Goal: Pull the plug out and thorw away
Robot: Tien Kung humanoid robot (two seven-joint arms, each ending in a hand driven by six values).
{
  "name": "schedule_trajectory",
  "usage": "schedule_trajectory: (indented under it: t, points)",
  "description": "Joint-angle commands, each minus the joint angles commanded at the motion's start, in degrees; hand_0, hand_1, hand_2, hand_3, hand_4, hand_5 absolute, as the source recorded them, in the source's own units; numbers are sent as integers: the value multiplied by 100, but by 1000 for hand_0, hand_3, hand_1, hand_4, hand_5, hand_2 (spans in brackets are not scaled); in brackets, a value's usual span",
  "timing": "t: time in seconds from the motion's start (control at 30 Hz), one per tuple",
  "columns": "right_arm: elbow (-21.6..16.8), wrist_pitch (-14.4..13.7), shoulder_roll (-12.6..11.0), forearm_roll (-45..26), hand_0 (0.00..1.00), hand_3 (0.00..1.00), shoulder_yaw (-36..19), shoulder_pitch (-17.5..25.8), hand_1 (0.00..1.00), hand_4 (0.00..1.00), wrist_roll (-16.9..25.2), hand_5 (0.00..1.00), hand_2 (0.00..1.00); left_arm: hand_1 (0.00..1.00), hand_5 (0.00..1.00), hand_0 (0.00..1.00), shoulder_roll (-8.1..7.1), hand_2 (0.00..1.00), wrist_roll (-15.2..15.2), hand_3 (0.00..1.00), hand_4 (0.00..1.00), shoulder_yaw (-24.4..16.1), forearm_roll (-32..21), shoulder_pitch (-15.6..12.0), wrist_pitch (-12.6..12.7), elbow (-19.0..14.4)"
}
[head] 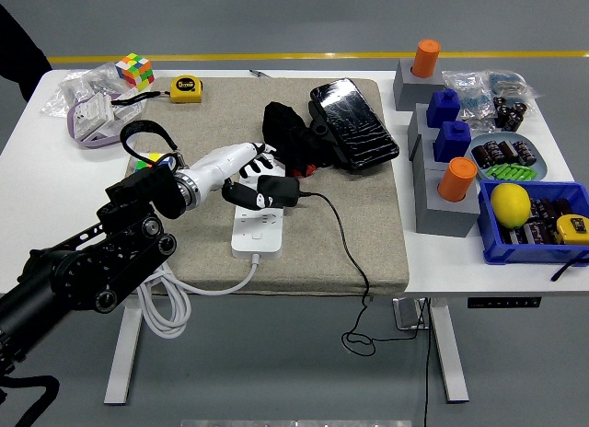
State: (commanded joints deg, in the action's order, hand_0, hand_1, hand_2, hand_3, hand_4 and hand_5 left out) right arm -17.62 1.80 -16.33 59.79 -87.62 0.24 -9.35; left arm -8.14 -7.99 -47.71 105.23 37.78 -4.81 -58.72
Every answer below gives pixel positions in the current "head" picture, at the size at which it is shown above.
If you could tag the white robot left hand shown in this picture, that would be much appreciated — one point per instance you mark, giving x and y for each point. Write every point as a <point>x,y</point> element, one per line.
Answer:
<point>216,167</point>

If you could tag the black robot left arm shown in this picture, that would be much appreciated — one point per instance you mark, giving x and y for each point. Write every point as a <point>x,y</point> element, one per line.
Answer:
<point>92,261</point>

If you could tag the grey-brown fabric mat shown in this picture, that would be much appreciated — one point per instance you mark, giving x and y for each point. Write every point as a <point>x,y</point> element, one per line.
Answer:
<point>221,118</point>

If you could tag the Rubik's cube with yellow face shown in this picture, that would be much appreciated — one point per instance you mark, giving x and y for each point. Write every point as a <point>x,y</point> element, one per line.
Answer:
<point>154,158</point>

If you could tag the black crumpled cloth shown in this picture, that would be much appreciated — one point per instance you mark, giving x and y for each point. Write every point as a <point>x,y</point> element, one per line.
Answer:
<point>283,125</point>

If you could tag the small red object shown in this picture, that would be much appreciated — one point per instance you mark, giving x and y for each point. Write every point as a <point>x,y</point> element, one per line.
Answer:
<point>306,170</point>

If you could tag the silver pen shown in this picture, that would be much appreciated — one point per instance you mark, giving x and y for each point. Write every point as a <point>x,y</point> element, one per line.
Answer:
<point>258,72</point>

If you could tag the black phone holder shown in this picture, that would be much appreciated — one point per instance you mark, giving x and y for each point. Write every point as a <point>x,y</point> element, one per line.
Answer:
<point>318,129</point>

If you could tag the lilac plastic tray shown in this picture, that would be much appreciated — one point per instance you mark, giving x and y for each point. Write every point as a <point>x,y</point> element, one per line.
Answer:
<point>99,143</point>

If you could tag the Rubik's cube with white face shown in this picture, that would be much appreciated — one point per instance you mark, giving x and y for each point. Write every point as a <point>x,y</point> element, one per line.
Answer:
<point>134,70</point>

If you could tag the clear bag of white parts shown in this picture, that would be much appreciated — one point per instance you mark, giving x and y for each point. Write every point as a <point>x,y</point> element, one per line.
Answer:
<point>78,84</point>

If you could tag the grey block with square hole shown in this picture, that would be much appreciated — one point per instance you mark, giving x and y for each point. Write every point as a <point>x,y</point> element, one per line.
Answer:
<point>425,158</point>
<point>418,123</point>

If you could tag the grey block with round hole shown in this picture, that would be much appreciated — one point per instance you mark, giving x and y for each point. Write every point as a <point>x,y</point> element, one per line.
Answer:
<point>409,93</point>

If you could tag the white table leg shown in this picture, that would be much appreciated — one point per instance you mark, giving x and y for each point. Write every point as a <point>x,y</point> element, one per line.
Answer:
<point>122,353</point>
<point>448,353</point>

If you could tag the large grey block round hole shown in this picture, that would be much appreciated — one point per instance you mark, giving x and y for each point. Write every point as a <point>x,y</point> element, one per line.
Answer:
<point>442,217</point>

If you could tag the blue square peg block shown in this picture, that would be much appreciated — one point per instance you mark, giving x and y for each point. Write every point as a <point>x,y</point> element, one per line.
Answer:
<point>453,142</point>
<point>442,108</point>

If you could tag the orange cylinder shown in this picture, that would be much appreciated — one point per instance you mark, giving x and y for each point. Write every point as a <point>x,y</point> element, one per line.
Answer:
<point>425,59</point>
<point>457,181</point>

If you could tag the silver box under table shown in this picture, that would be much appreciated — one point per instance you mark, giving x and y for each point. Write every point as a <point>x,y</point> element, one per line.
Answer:
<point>407,314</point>

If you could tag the clear bag of small parts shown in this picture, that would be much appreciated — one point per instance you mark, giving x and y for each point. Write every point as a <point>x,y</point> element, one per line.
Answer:
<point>467,88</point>

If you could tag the black capacitor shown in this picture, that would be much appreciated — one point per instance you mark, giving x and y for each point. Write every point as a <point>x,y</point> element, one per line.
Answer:
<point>525,153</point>
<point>483,155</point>
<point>508,152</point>
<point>494,152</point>

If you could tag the row of green batteries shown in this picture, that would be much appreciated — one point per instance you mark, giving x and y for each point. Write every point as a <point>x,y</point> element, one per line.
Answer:
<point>511,171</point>

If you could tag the yellow lemon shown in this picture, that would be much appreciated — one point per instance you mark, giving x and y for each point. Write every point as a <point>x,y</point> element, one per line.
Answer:
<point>511,206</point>

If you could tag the pile of black capacitors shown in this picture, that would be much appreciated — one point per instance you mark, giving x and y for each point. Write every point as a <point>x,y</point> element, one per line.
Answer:
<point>510,113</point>

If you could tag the clear bag of blue parts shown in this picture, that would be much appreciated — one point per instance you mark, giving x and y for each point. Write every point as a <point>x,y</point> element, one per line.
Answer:
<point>508,82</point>

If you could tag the blue plastic bin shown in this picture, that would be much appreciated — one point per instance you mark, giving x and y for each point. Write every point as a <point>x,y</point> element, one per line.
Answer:
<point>520,254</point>

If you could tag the black table control panel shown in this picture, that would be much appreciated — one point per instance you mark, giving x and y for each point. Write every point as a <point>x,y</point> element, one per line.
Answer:
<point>504,303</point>

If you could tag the light blue oval plate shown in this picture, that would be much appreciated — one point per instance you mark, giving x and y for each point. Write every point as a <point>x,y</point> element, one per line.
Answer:
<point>540,167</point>

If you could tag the capacitors heap in bin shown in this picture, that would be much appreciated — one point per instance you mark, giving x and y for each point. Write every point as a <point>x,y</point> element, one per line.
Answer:
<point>543,224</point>

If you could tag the yellow tape measure with label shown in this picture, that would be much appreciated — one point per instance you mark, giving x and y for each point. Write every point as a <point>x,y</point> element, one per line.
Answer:
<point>573,229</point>

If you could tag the white wall socket plate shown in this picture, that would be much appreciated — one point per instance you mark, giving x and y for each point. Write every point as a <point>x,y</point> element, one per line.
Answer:
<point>92,116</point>
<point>126,114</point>

